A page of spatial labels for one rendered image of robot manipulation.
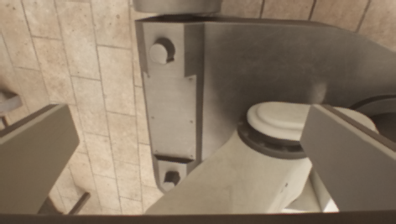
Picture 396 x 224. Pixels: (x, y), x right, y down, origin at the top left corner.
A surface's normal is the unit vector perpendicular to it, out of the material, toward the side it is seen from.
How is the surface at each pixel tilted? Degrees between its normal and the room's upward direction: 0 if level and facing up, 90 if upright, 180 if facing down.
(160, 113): 0
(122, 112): 0
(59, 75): 0
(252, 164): 90
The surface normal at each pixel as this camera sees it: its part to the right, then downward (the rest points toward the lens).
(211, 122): -0.18, 0.48
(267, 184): 0.01, -0.88
